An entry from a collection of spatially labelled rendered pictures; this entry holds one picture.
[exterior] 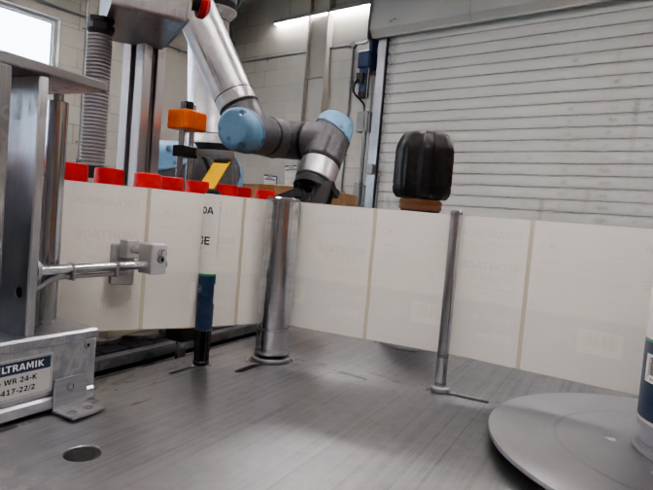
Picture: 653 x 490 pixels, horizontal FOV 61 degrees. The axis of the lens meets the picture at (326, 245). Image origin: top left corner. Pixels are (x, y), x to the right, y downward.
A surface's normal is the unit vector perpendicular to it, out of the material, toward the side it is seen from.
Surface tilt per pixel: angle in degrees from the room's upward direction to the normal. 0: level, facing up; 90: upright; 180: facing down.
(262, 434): 0
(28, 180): 90
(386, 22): 90
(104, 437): 0
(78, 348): 90
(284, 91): 90
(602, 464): 0
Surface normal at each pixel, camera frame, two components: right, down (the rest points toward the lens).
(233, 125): -0.40, 0.07
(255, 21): -0.62, -0.01
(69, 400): 0.88, 0.10
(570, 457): 0.08, -1.00
